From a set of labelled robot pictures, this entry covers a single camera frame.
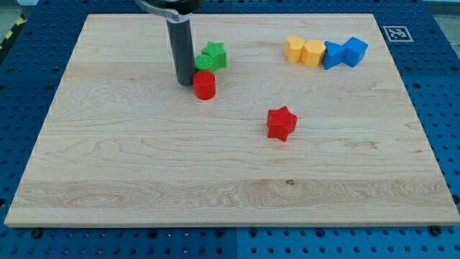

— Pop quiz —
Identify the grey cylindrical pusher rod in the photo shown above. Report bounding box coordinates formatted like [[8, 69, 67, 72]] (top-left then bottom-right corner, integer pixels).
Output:
[[166, 14, 196, 86]]

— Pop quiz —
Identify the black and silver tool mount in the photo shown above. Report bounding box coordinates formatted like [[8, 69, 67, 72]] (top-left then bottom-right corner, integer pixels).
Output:
[[135, 0, 204, 23]]

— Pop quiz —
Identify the green star block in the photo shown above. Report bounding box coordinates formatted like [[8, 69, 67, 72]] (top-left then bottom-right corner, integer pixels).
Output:
[[201, 41, 227, 71]]

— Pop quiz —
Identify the red star block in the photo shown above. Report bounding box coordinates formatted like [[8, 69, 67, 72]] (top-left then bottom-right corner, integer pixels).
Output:
[[266, 106, 298, 142]]

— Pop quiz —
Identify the green cylinder block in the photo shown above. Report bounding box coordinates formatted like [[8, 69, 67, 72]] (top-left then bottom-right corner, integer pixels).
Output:
[[195, 54, 215, 72]]

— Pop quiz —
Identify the red cylinder block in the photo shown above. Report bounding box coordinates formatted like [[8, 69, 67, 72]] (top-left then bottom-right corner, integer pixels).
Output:
[[193, 71, 216, 100]]

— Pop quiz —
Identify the yellow heart block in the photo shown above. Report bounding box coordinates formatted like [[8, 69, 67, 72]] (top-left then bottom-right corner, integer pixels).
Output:
[[284, 35, 305, 63]]

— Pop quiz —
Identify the yellow hexagon block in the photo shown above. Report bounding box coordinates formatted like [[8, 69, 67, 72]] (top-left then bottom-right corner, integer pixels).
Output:
[[301, 40, 326, 67]]

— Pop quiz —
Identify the blue triangle block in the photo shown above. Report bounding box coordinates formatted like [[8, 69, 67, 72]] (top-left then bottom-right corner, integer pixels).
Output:
[[323, 41, 346, 70]]

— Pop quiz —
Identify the light wooden board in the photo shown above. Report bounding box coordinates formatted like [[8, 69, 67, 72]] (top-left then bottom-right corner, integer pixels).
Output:
[[5, 14, 459, 228]]

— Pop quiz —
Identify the blue cube block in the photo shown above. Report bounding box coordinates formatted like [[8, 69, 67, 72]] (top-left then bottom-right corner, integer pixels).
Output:
[[343, 37, 368, 68]]

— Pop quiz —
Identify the white fiducial marker tag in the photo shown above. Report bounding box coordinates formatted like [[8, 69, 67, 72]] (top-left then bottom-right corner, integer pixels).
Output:
[[382, 25, 413, 42]]

